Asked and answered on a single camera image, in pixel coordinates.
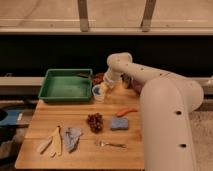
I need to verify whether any red bowl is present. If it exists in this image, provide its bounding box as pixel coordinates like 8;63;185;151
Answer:
92;73;104;85

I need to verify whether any purple bowl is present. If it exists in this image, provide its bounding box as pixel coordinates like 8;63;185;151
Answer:
132;79;143;94

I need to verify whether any green plastic tray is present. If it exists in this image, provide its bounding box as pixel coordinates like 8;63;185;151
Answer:
38;69;93;103

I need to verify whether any blue object at left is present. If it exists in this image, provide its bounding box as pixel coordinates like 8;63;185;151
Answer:
0;109;22;126

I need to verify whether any orange carrot toy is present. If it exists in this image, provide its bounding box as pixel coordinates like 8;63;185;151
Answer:
115;108;138;117

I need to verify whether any blue plastic cup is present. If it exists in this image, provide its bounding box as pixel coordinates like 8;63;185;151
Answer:
93;87;100;95

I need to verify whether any bunch of dark grapes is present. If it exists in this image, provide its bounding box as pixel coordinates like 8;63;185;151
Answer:
87;113;103;133

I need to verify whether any grey blue cloth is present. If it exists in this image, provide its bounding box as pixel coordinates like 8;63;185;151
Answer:
63;127;82;153

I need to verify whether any white paper cup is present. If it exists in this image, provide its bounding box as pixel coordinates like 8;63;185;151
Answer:
92;84;105;102

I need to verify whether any blue sponge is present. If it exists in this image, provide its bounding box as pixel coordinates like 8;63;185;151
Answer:
110;117;129;130

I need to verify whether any dark rectangular block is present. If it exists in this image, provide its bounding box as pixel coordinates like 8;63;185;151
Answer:
121;74;131;89

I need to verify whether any silver fork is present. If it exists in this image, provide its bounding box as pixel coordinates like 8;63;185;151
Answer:
96;141;126;148

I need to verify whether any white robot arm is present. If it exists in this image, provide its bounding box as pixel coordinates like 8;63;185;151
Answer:
104;52;204;171

